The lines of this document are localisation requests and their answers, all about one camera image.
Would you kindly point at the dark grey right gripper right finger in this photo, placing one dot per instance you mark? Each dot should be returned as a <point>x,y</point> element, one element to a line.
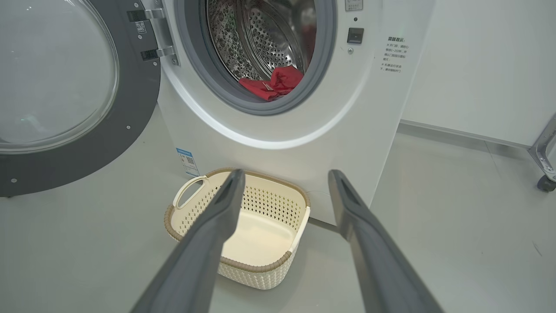
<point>373,261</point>

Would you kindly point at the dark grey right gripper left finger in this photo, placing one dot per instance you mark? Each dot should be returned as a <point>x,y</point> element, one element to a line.
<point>195,261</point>

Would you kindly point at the dark round washing machine door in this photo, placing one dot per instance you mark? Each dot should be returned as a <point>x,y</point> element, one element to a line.
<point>130,108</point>

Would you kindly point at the red Bulls basketball jersey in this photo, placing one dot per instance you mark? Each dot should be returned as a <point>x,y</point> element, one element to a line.
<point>256,89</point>

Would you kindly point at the red basketball shorts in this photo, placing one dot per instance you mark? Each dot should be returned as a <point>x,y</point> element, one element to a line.
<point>289,76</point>

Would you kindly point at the cream perforated laundry basket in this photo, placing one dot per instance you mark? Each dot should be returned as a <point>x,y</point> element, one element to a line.
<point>260,243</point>

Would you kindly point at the white washing machine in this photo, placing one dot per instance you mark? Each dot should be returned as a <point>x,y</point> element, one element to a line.
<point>347,130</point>

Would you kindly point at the washing machine drum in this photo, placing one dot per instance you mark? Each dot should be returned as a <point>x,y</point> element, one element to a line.
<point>260,39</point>

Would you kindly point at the blue white energy label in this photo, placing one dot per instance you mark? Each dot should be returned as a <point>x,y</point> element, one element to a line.
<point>187,161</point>

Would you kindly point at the black caster wheel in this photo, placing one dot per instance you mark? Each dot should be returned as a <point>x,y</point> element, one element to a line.
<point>547,184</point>

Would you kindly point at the white partition board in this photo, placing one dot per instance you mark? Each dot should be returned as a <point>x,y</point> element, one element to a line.
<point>478,65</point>

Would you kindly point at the grey instruction sticker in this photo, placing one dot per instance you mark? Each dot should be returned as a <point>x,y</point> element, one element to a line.
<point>354,4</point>

